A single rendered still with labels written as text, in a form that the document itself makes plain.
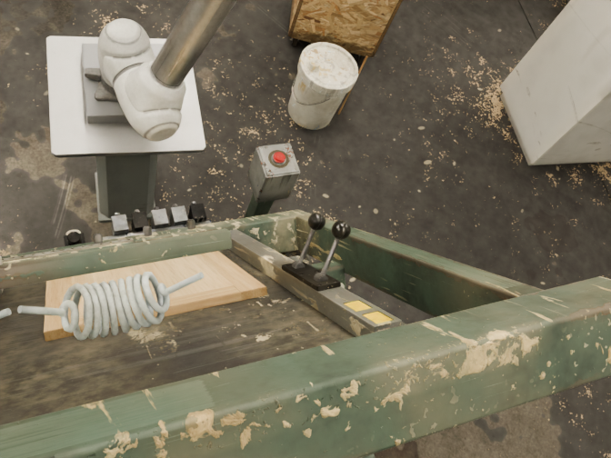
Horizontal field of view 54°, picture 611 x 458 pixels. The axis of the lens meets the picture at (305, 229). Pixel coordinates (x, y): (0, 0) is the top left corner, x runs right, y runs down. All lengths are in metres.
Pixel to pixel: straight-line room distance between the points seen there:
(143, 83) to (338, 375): 1.36
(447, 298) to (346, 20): 2.39
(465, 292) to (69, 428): 0.74
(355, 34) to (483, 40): 1.08
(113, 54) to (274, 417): 1.52
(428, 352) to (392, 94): 2.96
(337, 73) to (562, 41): 1.21
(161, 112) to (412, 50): 2.30
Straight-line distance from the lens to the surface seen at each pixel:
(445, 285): 1.20
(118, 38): 1.98
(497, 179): 3.58
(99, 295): 0.70
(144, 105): 1.88
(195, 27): 1.73
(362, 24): 3.42
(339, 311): 1.06
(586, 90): 3.40
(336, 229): 1.16
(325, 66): 3.06
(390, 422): 0.71
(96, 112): 2.15
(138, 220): 1.97
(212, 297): 1.25
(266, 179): 1.92
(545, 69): 3.63
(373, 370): 0.67
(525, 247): 3.44
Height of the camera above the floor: 2.52
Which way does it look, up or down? 59 degrees down
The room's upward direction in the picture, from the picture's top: 30 degrees clockwise
